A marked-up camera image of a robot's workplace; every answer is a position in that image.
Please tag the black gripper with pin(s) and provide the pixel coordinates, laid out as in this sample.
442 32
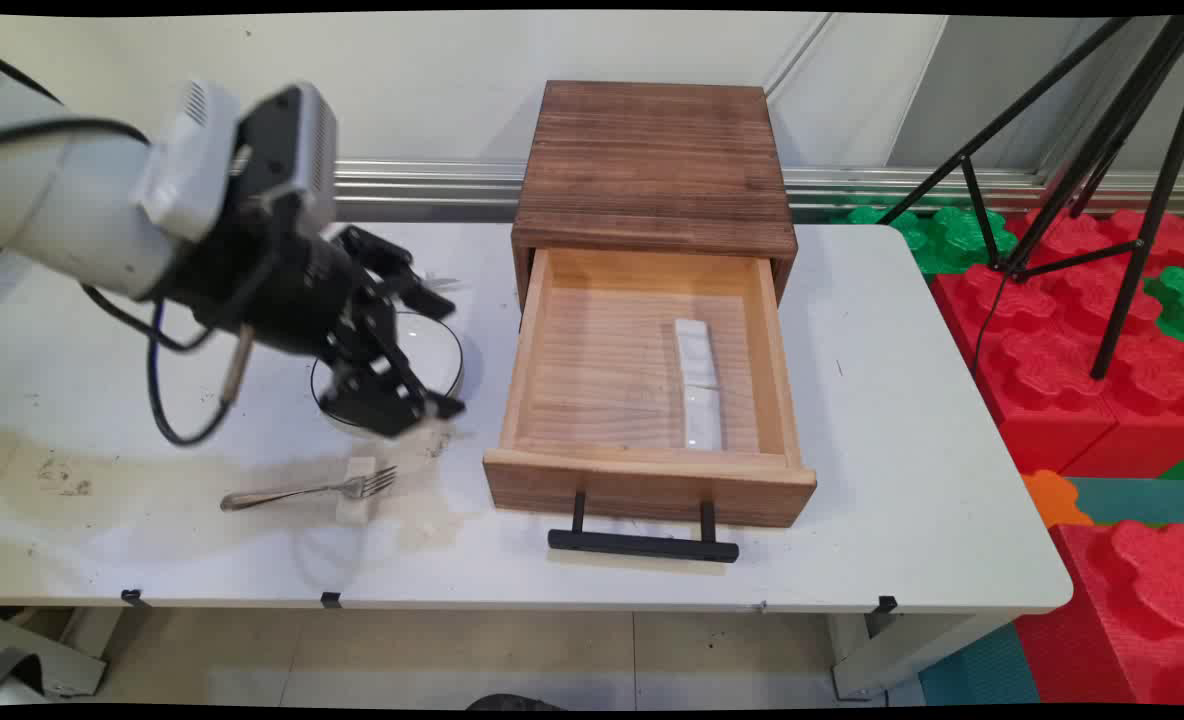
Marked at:
282 290

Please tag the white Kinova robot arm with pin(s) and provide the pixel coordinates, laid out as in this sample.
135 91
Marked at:
62 200

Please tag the white plate with black rim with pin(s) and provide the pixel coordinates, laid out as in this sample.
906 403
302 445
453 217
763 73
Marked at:
444 350

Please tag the silver metal fork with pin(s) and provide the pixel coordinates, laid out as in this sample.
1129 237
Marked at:
367 485

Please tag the light wooden drawer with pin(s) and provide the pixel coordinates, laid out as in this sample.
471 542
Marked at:
602 380

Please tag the white ceramic cutlery rest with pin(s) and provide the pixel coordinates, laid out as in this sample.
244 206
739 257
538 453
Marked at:
694 350
704 420

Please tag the dark wooden cabinet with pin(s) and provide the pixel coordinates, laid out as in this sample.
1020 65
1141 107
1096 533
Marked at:
652 160

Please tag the white table leg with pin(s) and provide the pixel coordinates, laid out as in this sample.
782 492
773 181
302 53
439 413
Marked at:
87 630
902 655

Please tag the green foam building block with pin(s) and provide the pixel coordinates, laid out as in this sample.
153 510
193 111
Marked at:
1180 300
952 240

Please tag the red foam building block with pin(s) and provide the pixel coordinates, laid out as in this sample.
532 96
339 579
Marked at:
1032 370
1132 610

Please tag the teal foam mat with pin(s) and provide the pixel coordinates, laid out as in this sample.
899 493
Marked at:
982 670
1142 500

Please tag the orange foam mat piece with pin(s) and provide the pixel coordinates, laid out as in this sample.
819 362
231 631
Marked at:
1052 500

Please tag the black tripod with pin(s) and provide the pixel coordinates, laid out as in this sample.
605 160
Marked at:
1110 125

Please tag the aluminium wall rail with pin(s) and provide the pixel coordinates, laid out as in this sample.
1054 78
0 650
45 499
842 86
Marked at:
432 185

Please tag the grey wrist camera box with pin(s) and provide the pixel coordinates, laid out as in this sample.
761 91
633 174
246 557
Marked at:
307 150

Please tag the grey metal base bracket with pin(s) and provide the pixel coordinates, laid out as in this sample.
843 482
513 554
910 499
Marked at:
32 665

